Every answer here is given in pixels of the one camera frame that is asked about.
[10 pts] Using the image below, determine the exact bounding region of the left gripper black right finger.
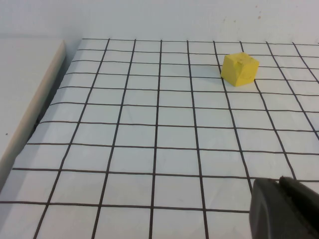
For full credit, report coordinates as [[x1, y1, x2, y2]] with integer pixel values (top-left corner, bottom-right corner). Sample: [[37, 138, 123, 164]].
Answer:
[[278, 175, 319, 239]]

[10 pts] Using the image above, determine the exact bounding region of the yellow foam cube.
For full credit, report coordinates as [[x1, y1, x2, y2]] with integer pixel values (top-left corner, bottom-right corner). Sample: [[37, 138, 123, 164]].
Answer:
[[220, 51, 260, 87]]

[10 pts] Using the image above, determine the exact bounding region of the white black-grid mat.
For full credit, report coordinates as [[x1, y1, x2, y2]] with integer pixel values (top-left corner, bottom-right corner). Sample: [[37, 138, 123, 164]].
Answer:
[[0, 38, 319, 239]]

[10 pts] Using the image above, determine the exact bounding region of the white raised board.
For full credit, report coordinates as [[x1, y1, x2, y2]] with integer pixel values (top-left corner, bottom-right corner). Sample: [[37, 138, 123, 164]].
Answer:
[[0, 38, 66, 190]]

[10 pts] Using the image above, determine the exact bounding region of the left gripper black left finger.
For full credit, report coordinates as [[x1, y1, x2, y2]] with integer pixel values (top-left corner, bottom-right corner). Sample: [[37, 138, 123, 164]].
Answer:
[[249, 177, 300, 239]]

